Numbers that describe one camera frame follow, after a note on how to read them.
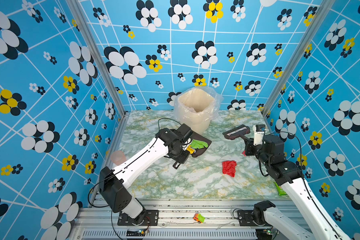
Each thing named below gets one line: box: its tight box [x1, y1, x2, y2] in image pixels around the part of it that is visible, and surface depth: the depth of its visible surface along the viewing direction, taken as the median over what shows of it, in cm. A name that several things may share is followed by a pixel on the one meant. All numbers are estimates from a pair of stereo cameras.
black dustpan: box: [191, 132, 212, 157], surface depth 82 cm
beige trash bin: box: [173, 88, 223, 135], surface depth 92 cm
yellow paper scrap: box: [186, 145, 195, 155], surface depth 77 cm
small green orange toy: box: [192, 213, 206, 224], surface depth 74 cm
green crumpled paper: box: [190, 139, 209, 149], surface depth 81 cm
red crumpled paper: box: [222, 160, 237, 178], surface depth 91 cm
